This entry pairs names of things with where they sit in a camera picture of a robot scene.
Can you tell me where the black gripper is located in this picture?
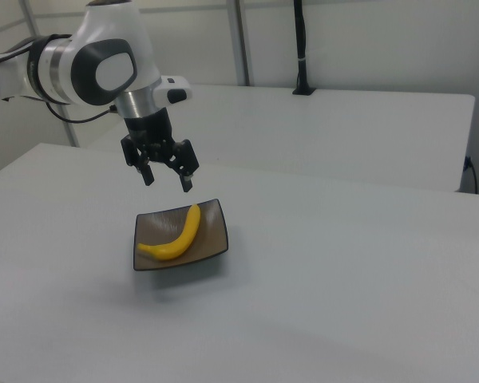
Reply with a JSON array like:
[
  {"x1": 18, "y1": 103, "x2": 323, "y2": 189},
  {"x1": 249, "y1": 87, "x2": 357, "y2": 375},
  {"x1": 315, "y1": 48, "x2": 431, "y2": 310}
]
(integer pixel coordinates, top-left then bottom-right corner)
[{"x1": 120, "y1": 109, "x2": 200, "y2": 194}]

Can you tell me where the yellow banana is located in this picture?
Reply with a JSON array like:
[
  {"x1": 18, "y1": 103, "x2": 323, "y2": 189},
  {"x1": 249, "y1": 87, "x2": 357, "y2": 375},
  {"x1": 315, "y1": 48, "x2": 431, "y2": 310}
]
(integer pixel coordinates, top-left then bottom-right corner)
[{"x1": 137, "y1": 203, "x2": 202, "y2": 263}]

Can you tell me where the square brown ceramic plate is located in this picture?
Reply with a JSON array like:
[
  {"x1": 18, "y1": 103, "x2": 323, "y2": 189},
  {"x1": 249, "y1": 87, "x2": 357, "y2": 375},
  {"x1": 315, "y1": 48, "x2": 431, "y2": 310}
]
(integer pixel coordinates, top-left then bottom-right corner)
[{"x1": 133, "y1": 198, "x2": 229, "y2": 272}]

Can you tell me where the white background table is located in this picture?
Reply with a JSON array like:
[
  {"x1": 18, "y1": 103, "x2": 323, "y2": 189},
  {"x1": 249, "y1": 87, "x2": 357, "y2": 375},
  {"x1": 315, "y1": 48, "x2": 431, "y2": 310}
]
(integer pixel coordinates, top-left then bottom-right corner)
[{"x1": 85, "y1": 83, "x2": 476, "y2": 193}]

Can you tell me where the black pole with clamp base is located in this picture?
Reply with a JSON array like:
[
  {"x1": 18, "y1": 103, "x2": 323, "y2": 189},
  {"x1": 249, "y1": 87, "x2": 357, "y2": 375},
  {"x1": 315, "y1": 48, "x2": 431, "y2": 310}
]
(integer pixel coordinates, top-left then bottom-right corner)
[{"x1": 291, "y1": 0, "x2": 317, "y2": 97}]

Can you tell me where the black arm cable with connector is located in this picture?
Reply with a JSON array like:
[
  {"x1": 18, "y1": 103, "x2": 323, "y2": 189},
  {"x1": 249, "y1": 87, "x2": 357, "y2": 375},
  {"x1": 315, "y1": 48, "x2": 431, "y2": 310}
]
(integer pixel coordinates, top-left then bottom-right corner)
[{"x1": 43, "y1": 101, "x2": 119, "y2": 124}]

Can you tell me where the black cable at table side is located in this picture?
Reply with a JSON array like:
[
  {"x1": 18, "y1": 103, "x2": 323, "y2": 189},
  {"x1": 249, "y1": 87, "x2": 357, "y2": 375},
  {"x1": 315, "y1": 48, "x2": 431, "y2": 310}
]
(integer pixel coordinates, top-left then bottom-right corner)
[{"x1": 464, "y1": 155, "x2": 479, "y2": 195}]

